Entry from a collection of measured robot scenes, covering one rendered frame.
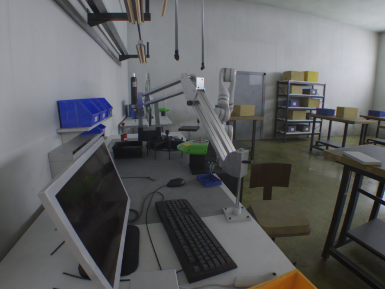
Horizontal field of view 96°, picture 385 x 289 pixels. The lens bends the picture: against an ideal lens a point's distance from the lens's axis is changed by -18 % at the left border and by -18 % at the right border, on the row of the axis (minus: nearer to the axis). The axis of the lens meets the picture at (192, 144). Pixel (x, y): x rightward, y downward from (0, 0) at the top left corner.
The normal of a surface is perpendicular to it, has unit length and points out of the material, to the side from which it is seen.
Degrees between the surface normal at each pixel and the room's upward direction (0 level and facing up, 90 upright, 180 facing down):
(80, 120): 92
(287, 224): 0
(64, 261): 0
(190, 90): 90
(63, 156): 90
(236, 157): 90
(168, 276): 0
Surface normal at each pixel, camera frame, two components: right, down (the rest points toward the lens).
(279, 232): -0.02, 0.24
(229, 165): -0.69, 0.17
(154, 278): 0.00, -0.97
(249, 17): 0.20, 0.23
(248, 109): 0.47, 0.21
